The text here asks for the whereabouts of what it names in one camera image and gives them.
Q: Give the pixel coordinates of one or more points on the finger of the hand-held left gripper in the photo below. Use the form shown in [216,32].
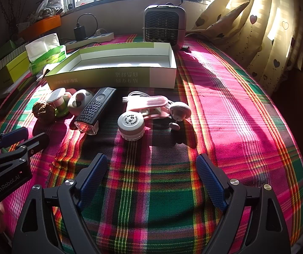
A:
[15,135]
[39,143]

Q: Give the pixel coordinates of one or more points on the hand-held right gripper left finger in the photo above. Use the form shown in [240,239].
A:
[96,174]

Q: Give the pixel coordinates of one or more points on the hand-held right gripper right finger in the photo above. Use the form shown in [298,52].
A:
[209,182]

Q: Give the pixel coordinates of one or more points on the brown walnut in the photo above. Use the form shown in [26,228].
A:
[44,112]

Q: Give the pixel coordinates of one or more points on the white panda shaped gadget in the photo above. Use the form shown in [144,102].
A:
[80,102]

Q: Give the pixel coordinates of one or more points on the white round jar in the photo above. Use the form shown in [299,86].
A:
[131,125]

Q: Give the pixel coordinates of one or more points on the grey mushroom shaped gadget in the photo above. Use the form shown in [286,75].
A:
[180,111]

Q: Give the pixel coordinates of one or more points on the green white shallow cardboard box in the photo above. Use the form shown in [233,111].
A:
[119,80]

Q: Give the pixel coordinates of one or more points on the yellow green box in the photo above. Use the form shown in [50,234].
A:
[15,67]

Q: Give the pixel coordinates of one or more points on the plaid blanket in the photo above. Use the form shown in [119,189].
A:
[220,111]

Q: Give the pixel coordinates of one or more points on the green tissue pack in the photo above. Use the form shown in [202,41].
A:
[48,58]

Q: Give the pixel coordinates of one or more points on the dark green striped box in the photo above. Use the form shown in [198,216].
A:
[3,50]

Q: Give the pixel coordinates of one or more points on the orange box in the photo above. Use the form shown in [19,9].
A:
[43,25]

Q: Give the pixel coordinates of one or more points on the black charger adapter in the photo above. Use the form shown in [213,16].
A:
[79,32]

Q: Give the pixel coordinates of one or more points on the white power strip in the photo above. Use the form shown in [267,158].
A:
[98,37]

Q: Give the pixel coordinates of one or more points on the clear plastic bag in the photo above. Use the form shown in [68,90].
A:
[48,8]

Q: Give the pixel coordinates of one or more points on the heart print curtain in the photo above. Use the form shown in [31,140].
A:
[246,31]

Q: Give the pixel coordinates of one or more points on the small grey heater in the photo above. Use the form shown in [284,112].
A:
[164,26]

